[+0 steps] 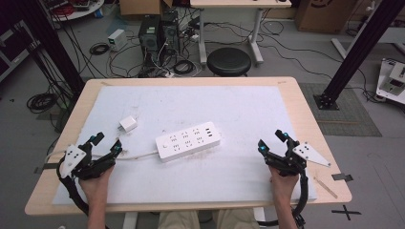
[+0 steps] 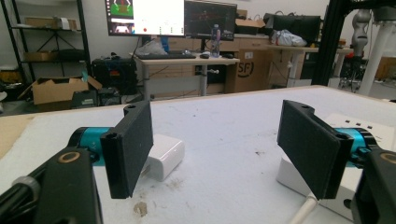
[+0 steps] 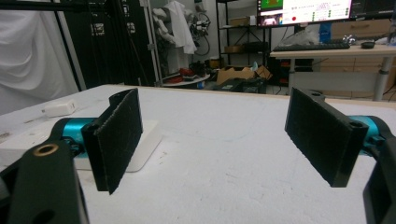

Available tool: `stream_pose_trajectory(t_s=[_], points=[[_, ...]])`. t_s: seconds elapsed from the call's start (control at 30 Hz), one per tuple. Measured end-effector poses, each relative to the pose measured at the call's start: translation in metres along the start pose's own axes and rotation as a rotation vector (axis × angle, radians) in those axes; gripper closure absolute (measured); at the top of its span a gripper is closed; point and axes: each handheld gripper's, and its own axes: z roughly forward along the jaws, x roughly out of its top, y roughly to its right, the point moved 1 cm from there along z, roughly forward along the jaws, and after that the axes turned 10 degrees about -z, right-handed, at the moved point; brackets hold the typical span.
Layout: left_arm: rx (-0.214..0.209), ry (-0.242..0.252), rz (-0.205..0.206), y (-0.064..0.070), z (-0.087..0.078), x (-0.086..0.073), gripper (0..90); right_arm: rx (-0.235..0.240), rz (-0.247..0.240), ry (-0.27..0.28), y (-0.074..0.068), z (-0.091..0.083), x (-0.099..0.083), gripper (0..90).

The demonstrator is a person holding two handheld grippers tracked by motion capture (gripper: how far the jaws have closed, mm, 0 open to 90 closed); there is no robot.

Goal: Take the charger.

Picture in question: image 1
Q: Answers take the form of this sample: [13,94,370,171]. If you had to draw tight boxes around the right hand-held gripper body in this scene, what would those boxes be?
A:
[266,141,332,177]

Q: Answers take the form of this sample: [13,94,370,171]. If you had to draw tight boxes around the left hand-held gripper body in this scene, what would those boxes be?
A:
[58,141,117,181]

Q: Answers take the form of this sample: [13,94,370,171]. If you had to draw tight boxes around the white charger plug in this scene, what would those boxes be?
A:
[117,114,139,134]

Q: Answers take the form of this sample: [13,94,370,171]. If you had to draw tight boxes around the white power strip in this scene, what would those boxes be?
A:
[155,121,223,163]

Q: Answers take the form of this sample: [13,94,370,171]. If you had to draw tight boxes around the person's left hand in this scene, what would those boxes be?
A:
[77,165,116,205]

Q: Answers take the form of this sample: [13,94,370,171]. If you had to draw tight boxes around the person's right hand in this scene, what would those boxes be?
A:
[268,165,300,205]

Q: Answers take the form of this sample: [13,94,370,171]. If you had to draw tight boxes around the light wooden table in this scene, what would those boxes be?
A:
[24,75,353,217]

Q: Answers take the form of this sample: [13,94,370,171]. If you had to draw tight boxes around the thin wooden stick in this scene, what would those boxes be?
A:
[312,176,338,199]

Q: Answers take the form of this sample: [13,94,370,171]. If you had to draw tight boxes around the grey tape piece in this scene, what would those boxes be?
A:
[32,161,60,175]
[330,172,353,182]

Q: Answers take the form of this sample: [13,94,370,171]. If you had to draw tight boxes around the white foam mat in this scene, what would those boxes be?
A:
[52,85,318,205]

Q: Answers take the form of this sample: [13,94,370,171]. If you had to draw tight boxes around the grey floor mat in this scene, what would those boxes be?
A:
[299,82,383,137]

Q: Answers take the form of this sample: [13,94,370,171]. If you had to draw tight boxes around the person's beige trousers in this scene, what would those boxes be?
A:
[158,208,261,229]

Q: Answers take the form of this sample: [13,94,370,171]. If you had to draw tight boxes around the black round stool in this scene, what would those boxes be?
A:
[205,47,252,78]

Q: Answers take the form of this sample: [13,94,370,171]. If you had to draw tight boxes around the white power supply box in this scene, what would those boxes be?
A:
[107,28,128,52]

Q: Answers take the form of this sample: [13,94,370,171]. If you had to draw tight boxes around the dark computer tower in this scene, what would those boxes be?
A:
[138,15,162,66]
[160,10,181,56]

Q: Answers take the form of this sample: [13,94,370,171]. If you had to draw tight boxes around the white device on stand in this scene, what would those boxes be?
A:
[375,57,405,106]

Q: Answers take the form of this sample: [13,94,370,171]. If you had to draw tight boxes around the large cardboard box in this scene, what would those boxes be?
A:
[294,0,359,34]

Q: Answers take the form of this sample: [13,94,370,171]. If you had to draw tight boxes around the round white table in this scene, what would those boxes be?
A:
[39,0,105,23]

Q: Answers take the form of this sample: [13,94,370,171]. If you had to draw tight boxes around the white-legged desk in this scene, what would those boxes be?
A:
[189,0,292,67]

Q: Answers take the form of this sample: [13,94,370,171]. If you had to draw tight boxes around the small cardboard box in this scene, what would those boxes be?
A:
[118,0,173,17]

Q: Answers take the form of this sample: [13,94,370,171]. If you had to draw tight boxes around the white power strip cable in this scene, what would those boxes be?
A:
[44,149,160,165]

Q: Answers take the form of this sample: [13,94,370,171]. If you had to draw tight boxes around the black sleeved right gripper cable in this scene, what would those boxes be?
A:
[259,168,309,229]

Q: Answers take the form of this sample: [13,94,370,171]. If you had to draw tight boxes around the black sleeved gripper cable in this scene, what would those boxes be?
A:
[259,168,309,229]
[55,158,90,218]

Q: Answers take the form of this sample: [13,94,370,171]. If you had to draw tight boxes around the black sleeved left gripper cable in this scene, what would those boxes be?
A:
[55,158,90,218]

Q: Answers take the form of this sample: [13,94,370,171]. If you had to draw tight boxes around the large black coiled cable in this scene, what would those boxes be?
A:
[26,92,58,115]

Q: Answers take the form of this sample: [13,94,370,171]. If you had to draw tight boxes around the small black coiled cable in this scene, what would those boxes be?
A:
[89,42,111,56]

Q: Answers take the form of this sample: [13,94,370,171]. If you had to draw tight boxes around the black aluminium post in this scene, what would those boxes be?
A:
[9,0,86,96]
[313,0,405,111]

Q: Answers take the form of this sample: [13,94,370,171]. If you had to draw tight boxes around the grey metal frame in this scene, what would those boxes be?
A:
[0,20,39,82]

